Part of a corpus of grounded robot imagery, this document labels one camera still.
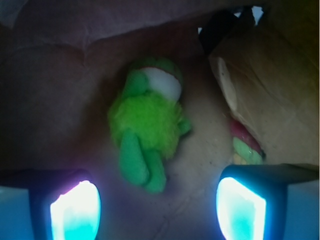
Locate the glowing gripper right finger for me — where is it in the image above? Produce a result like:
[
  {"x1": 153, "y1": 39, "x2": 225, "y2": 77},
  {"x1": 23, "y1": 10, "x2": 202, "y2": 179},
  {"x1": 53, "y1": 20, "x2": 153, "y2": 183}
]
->
[{"x1": 216, "y1": 164, "x2": 288, "y2": 240}]

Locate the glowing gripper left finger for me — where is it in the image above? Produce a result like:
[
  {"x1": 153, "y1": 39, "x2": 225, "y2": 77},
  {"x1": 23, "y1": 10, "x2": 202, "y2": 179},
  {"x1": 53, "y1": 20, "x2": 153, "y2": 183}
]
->
[{"x1": 26, "y1": 169, "x2": 101, "y2": 240}]

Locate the green plush frog toy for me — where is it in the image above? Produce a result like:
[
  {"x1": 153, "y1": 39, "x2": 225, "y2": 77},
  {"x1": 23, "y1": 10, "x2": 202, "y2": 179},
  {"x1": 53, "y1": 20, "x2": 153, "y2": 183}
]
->
[{"x1": 107, "y1": 57, "x2": 191, "y2": 194}]

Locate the brown paper bag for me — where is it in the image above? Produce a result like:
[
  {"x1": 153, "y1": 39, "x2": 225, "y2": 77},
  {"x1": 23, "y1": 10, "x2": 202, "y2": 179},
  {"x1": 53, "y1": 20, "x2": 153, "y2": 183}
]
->
[{"x1": 0, "y1": 0, "x2": 320, "y2": 240}]

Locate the multicoloured twisted rope toy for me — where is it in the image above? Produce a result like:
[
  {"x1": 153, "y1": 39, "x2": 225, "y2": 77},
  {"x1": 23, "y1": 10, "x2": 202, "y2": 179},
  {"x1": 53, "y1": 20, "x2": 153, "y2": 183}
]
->
[{"x1": 230, "y1": 120, "x2": 264, "y2": 165}]

